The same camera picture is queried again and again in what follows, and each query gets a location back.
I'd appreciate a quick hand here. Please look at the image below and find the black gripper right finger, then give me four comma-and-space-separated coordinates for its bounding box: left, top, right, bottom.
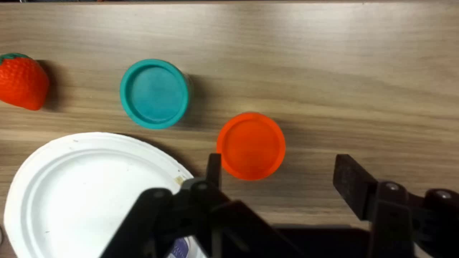
333, 155, 377, 220

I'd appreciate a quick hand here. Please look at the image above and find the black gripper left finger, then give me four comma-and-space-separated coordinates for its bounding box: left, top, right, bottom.
205, 153, 221, 189

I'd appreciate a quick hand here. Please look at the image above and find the orange lid play-doh tub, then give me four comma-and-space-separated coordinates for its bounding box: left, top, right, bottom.
215, 112, 287, 180

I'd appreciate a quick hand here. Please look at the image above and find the teal lid play-doh tub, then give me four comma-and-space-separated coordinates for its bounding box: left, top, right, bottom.
119, 59, 191, 129

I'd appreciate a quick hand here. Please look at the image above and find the red toy strawberry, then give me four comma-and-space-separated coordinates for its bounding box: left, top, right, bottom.
0, 53, 50, 110

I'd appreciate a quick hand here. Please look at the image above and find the white pill bottle blue label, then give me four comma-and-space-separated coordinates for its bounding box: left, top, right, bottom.
166, 236, 206, 258

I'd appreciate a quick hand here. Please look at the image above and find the white paper plate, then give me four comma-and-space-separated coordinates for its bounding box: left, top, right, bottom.
4, 132, 192, 258

